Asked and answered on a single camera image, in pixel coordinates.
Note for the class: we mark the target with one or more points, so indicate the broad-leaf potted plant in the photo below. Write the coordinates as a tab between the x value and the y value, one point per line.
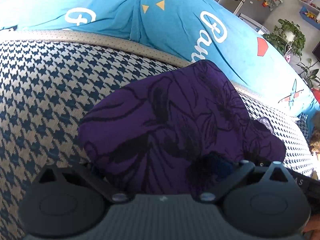
311	73

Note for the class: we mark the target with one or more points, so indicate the purple floral garment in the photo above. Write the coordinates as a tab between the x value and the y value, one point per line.
162	117

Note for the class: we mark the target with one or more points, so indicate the blue wall shelf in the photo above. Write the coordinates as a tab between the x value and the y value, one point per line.
310	12

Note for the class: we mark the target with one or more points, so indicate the brown furry object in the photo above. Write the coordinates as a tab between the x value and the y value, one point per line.
315	142

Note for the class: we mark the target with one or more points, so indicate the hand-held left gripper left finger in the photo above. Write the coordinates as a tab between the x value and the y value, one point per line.
86	173

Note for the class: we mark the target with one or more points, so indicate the white chest freezer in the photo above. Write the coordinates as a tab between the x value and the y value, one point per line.
255	23

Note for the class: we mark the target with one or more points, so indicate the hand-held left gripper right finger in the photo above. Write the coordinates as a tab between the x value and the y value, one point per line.
222	167

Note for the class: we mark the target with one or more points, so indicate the red fridge magnet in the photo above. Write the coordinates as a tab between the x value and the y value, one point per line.
265	4

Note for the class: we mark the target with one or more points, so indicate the black screen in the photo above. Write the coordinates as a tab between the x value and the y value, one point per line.
317	51

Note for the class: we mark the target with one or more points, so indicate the green potted plant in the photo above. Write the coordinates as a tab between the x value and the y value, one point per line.
287	37

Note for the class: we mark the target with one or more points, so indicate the houndstooth sofa seat cover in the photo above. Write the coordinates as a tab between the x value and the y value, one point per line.
50	80

